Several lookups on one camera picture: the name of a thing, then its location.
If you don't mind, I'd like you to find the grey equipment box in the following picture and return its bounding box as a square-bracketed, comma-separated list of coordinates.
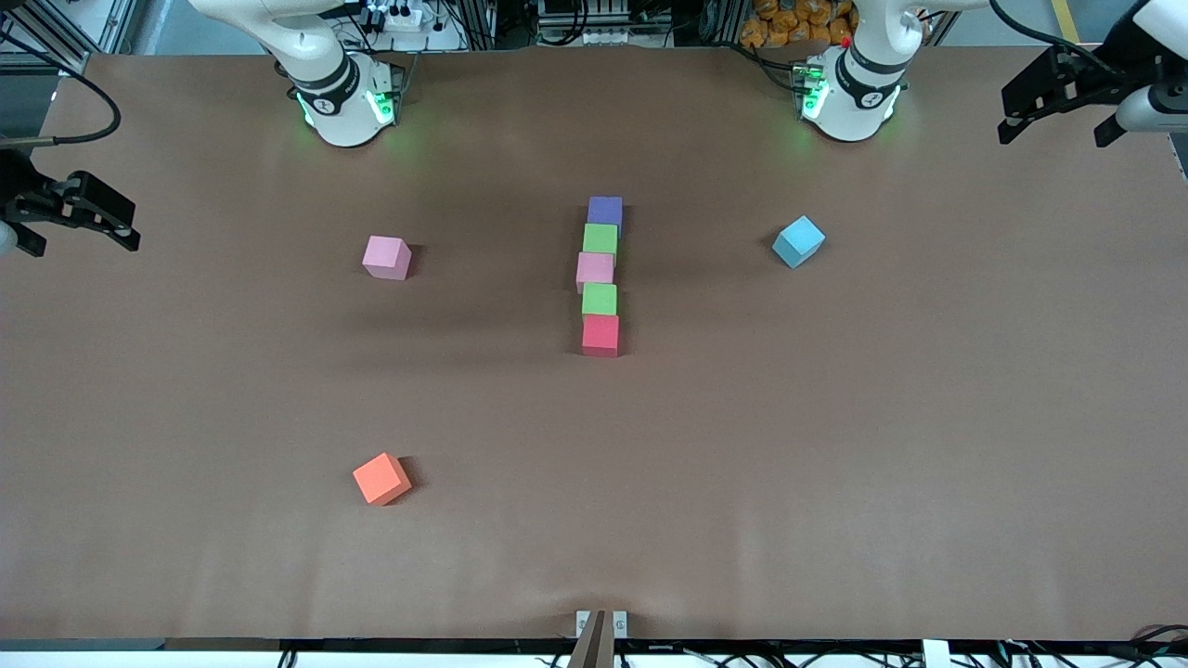
[536, 0, 671, 47]

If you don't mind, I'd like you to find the white power strip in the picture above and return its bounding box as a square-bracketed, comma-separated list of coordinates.
[367, 3, 430, 34]

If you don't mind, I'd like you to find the red foam cube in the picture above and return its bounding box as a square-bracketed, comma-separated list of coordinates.
[582, 315, 620, 358]

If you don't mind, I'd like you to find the metal table edge bracket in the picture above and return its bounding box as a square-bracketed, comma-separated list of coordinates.
[575, 610, 629, 641]

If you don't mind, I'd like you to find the aluminium frame profile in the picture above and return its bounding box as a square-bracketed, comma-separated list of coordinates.
[37, 0, 131, 77]

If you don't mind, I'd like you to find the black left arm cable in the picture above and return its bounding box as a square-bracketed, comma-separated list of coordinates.
[988, 0, 1115, 58]

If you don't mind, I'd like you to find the pink foam cube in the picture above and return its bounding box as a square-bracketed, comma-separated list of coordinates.
[575, 252, 615, 294]
[362, 236, 412, 281]

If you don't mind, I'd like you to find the black floor cable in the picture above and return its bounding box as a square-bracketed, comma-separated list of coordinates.
[1128, 623, 1188, 650]

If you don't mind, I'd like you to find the blue foam cube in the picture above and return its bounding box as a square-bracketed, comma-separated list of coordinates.
[772, 215, 826, 269]

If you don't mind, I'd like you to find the bag of orange snacks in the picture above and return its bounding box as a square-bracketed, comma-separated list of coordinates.
[741, 0, 859, 49]

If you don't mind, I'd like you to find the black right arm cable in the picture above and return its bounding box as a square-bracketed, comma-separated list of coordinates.
[0, 32, 123, 149]

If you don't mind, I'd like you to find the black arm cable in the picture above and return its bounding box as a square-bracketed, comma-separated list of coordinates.
[988, 0, 1115, 58]
[0, 32, 123, 149]

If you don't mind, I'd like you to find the orange foam cube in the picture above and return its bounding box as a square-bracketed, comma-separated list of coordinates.
[353, 453, 412, 507]

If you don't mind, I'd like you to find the table cover sheet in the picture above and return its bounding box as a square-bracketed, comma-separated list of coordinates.
[0, 46, 1188, 641]

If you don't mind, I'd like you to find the brown wedge post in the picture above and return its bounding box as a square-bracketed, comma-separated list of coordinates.
[566, 610, 616, 668]

